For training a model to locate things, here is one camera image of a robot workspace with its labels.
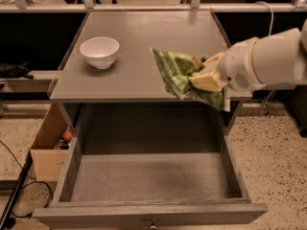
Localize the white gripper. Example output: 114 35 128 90
189 37 264 92

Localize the green jalapeno chip bag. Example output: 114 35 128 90
151 48 229 111

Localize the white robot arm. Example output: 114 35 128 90
189 25 307 92

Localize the grey cabinet counter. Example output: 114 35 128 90
46 9 255 136

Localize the grey open drawer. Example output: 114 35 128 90
34 104 268 229

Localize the white bowl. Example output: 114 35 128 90
80 36 120 69

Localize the orange ball in box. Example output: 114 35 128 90
62 130 72 143

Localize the cardboard box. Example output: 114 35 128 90
30 104 71 181

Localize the black object on ledge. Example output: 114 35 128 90
0 62 34 80

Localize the white cable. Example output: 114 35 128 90
255 0 275 37

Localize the black floor cable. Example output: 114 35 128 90
0 140 54 219

